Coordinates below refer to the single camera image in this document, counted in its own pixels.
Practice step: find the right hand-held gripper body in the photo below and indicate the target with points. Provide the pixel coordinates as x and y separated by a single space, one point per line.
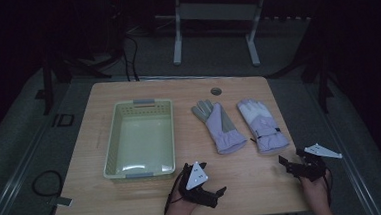
310 167

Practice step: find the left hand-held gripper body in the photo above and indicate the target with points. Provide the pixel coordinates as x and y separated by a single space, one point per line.
196 177

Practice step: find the purple glove with white fingers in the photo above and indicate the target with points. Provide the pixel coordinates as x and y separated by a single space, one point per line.
263 126

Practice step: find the purple glove with grey palm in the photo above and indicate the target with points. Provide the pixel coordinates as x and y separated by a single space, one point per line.
220 129

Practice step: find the green plastic basket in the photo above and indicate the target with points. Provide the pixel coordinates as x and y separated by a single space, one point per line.
143 140

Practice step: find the person's right hand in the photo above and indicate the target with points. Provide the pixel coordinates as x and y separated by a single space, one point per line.
317 191

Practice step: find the person's left hand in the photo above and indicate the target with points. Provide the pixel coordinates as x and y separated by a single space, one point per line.
179 210

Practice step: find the round grey table grommet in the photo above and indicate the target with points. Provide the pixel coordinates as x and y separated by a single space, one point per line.
216 91

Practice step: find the black tripod stand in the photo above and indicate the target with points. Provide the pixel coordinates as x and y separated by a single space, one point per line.
322 76
47 86

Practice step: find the white metal desk frame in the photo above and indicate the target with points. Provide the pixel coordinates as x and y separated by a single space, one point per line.
216 11

